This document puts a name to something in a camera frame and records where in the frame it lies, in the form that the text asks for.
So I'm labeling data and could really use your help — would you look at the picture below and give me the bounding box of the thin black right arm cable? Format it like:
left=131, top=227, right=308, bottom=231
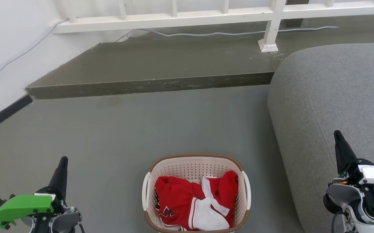
left=331, top=210, right=347, bottom=233

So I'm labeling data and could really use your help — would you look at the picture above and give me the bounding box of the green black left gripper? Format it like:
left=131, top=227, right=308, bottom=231
left=0, top=156, right=69, bottom=228

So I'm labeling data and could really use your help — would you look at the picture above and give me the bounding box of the red and white jersey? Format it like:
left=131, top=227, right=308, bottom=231
left=154, top=171, right=239, bottom=231

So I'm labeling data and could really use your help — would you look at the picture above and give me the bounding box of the cream laundry basket brown rim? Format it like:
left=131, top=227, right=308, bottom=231
left=142, top=153, right=251, bottom=233

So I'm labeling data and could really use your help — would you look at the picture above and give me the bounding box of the grey cable on wall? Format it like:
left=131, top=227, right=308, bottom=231
left=0, top=19, right=69, bottom=88

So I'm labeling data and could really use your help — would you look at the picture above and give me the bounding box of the grey concrete raised step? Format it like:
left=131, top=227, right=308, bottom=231
left=24, top=13, right=374, bottom=100

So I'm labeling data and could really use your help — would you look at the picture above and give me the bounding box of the grey fabric sofa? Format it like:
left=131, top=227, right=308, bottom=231
left=267, top=41, right=374, bottom=233

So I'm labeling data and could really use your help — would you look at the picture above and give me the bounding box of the white railing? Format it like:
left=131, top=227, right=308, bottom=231
left=51, top=0, right=374, bottom=53

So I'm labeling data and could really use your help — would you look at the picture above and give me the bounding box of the black baseboard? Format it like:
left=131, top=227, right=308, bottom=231
left=0, top=94, right=33, bottom=138

